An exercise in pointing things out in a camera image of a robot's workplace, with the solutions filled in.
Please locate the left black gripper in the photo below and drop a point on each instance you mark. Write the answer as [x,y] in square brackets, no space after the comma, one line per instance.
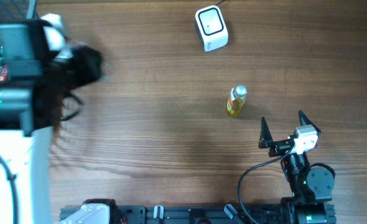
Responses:
[84,70]

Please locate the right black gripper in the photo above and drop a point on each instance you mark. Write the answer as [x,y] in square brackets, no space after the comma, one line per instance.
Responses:
[278,147]

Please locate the yellow oil bottle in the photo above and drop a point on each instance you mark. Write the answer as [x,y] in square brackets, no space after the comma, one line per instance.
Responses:
[236,100]

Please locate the grey plastic mesh basket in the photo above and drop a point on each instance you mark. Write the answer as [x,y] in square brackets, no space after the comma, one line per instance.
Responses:
[6,9]

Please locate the red stick sachet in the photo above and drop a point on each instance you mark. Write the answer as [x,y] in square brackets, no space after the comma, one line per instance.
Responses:
[4,74]

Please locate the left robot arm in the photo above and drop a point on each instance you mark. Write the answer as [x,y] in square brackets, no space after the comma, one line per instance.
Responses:
[44,67]

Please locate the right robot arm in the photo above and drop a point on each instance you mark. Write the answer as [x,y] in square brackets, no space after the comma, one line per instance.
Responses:
[311,184]

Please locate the white barcode scanner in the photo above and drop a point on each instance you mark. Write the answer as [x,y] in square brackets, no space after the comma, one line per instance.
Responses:
[211,28]

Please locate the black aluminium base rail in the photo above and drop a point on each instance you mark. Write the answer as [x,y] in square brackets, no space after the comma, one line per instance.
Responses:
[272,213]

